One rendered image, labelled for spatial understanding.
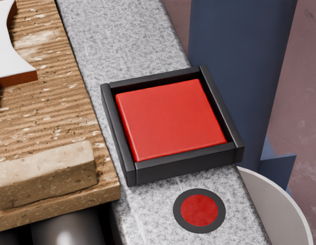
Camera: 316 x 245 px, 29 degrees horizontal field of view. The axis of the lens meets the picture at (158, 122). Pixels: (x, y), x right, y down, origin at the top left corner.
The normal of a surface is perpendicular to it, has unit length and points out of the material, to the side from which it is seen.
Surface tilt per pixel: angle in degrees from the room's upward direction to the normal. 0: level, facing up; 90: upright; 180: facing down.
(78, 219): 22
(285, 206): 87
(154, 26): 0
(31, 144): 0
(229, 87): 90
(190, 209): 0
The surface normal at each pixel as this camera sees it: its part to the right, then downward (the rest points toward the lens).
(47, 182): 0.37, 0.73
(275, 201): -0.79, 0.42
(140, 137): 0.01, -0.65
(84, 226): 0.51, -0.66
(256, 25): 0.11, 0.75
